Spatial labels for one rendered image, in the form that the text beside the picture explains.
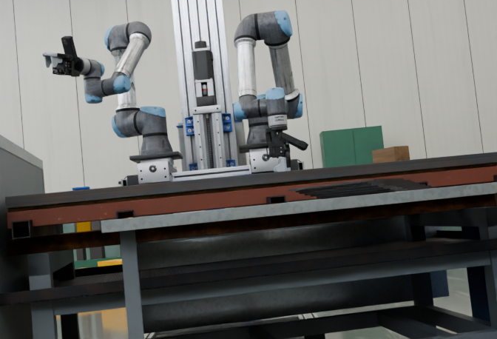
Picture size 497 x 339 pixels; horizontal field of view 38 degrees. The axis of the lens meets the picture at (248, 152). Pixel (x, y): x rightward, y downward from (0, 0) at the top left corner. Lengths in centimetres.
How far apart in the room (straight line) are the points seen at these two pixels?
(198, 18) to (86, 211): 169
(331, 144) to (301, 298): 915
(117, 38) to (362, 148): 897
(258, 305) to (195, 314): 26
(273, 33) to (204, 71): 49
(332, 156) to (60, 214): 1009
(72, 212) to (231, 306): 103
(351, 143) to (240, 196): 999
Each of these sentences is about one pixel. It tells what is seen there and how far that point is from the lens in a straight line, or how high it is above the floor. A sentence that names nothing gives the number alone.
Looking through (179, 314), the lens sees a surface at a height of 36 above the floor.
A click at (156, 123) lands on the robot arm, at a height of 118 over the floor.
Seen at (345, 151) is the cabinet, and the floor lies 158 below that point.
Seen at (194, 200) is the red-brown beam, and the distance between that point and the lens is 215.
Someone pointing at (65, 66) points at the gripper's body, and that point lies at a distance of 312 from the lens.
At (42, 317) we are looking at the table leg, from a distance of 219.
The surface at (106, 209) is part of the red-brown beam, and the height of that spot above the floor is 78.
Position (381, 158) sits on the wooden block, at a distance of 240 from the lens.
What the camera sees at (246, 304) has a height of 37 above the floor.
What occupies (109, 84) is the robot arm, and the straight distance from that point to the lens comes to 317.
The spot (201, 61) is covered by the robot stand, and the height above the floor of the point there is 147.
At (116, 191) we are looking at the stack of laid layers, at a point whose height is 83.
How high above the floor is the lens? 74
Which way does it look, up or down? 5 degrees up
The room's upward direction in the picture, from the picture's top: 6 degrees counter-clockwise
